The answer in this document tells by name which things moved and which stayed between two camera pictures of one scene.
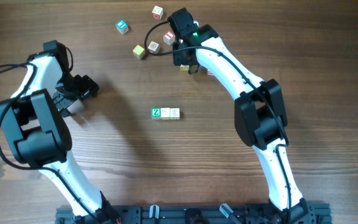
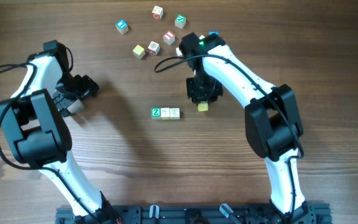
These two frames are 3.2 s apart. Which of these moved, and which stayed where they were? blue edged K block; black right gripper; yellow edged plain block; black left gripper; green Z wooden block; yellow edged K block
Moved: yellow edged K block; black right gripper
Stayed: black left gripper; yellow edged plain block; blue edged K block; green Z wooden block
